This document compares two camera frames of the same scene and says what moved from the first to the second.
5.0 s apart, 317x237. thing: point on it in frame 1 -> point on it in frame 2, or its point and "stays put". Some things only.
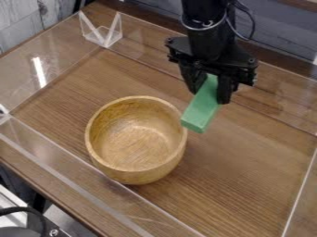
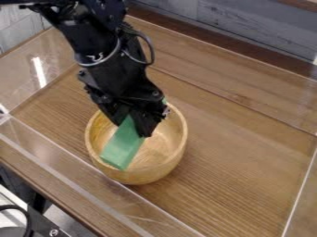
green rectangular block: (205, 105) -> (124, 143)
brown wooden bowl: (137, 138) stays put
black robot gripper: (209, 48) -> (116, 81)
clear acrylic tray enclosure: (245, 182) stays put
